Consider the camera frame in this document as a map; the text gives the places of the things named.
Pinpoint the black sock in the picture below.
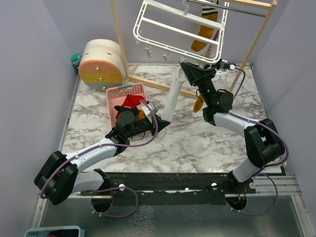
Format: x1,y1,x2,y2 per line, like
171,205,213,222
114,106,132,117

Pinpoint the white plastic clip hanger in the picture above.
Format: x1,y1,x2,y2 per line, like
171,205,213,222
133,0,229,64

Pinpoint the mustard yellow sock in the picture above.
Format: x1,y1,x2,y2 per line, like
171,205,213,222
193,94,204,113

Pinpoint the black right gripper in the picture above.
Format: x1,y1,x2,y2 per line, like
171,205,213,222
179,60,217,107

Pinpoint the wooden clothes rack frame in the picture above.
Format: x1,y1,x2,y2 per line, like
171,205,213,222
110,0,277,91

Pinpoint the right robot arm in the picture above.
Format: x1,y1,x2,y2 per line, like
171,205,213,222
180,62,287,193

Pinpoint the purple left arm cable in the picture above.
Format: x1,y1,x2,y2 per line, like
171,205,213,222
39,100,159,218

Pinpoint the mustard sock striped cuff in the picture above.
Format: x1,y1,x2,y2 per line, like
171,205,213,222
191,5,218,52

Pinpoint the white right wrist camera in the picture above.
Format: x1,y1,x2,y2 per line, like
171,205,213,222
214,59,236,75

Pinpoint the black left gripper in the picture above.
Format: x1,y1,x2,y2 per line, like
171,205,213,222
126,114,171,139

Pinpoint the red sock white pattern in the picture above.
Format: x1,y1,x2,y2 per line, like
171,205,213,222
121,94,146,111

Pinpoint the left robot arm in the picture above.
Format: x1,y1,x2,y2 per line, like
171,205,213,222
34,111,170,205

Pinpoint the round pastel drawer cabinet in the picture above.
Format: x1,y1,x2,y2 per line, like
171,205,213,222
79,39,124,91

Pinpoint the pink perforated plastic basket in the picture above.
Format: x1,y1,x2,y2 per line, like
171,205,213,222
106,83,147,128

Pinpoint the blue storage bin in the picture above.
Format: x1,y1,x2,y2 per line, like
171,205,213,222
24,226,85,237

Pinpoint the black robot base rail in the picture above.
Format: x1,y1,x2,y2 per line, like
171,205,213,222
48,169,257,205

